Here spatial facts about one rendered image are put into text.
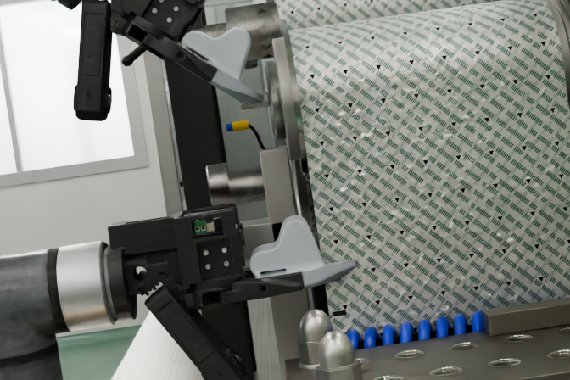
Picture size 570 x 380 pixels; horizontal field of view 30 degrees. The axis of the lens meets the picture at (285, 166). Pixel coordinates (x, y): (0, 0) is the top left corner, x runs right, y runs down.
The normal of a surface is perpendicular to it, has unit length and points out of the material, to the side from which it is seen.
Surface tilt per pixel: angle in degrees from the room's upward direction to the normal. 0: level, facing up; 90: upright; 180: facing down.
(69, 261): 44
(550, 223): 90
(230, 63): 90
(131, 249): 90
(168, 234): 90
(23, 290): 76
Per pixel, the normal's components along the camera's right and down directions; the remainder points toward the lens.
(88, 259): -0.08, -0.68
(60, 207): 0.02, 0.05
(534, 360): -0.14, -0.99
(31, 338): 0.69, -0.07
